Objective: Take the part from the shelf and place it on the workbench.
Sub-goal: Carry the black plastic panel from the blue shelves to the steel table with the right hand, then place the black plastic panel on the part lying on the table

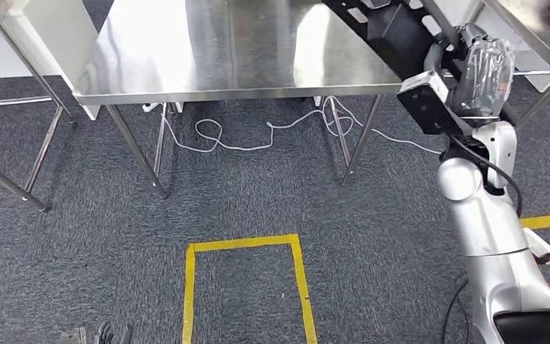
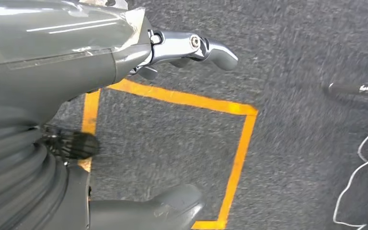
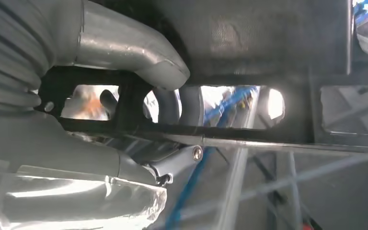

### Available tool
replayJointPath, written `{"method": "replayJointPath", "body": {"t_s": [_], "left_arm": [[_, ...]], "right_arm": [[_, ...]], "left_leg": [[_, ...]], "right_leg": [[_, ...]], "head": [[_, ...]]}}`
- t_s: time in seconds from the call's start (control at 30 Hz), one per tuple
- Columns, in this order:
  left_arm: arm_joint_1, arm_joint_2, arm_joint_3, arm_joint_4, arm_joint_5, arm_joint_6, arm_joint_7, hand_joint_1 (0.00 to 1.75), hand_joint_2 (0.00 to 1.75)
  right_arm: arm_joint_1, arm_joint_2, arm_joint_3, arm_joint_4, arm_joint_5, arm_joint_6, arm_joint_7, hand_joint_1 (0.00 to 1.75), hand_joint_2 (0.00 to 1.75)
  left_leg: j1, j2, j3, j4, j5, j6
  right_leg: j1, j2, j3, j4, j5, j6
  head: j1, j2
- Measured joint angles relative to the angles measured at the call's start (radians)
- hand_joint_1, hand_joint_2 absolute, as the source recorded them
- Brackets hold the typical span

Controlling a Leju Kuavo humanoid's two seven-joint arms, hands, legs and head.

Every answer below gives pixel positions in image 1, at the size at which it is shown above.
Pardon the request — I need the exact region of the yellow floor tape square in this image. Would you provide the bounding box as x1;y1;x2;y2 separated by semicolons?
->
181;233;319;344

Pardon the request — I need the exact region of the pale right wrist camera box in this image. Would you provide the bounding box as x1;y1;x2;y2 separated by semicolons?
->
400;71;450;103

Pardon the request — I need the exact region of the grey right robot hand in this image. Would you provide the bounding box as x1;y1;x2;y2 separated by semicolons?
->
423;24;516;120

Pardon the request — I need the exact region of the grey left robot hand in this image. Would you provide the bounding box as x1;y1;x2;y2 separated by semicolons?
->
93;320;134;344

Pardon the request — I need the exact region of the black plastic panel part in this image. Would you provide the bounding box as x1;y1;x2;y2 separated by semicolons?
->
321;0;520;128

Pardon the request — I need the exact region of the stainless steel work table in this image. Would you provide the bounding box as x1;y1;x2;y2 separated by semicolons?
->
419;0;550;129
72;0;405;199
0;0;77;213

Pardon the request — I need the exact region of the black right wrist camera bracket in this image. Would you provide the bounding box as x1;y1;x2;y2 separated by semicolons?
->
397;84;476;138

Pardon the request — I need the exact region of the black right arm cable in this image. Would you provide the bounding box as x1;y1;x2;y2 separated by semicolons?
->
449;135;524;219

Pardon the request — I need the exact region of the black power cable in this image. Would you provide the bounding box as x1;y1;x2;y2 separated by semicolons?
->
440;277;471;344

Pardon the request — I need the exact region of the white power cable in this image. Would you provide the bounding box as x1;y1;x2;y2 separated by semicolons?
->
160;95;443;157

